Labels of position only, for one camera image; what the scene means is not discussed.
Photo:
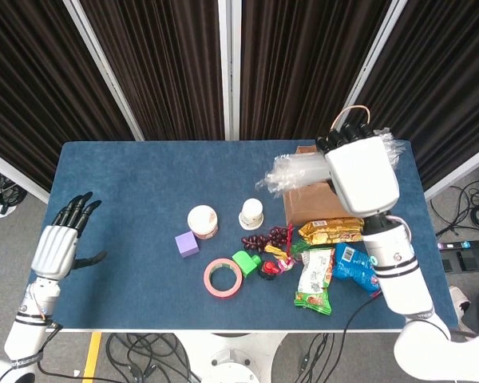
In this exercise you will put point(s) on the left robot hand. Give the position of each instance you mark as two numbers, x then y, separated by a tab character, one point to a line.
54	251

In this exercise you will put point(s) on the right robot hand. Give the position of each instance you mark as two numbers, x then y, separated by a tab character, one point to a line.
363	175

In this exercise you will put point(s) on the clear pack of straws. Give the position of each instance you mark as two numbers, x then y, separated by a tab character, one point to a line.
299	171

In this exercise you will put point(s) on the gold snack package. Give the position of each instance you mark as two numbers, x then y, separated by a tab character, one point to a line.
331	231

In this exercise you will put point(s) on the blue snack packet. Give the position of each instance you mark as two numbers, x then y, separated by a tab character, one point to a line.
353	267

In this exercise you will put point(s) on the green snack packet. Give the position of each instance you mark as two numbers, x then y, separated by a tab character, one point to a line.
313	279

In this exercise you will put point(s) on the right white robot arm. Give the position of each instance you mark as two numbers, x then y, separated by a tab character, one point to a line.
403	279

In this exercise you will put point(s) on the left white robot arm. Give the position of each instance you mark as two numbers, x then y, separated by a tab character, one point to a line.
24	335

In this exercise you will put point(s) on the brown paper bag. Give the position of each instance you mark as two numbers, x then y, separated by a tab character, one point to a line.
307	207

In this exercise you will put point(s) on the white paper scrap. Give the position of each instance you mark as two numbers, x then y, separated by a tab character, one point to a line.
5	211

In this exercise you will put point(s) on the blue felt table cover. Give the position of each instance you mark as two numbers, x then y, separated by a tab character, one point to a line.
123	199

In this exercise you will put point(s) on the yellow floor tape strip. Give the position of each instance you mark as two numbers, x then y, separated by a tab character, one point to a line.
92	359

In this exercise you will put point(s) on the white paper cup stack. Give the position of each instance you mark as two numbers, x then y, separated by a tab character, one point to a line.
251	211

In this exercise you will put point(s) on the purple grape bunch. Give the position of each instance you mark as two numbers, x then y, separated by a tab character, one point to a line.
263	239

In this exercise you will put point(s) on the dark pleated curtain panel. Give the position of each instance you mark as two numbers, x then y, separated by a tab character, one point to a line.
163	60
443	80
295	60
24	80

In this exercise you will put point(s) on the purple cube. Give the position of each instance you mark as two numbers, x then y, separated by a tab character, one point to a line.
187	244

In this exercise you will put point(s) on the black foot pedal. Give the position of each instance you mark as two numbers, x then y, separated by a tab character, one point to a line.
469	261

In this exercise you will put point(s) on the green plastic block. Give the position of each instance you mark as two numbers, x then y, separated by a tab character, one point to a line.
245	263

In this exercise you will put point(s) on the clear jar of rubber bands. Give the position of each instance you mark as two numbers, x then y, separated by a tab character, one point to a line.
201	219

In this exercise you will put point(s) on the white sneaker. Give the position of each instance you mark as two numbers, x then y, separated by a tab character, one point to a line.
459	299

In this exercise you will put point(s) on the red tape roll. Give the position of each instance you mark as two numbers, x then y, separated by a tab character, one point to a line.
209	283

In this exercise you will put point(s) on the white partition frame rail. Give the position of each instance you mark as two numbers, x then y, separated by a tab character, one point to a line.
459	172
16	177

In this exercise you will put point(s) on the white partition frame post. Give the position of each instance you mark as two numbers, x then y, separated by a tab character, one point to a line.
223	60
370	60
105	73

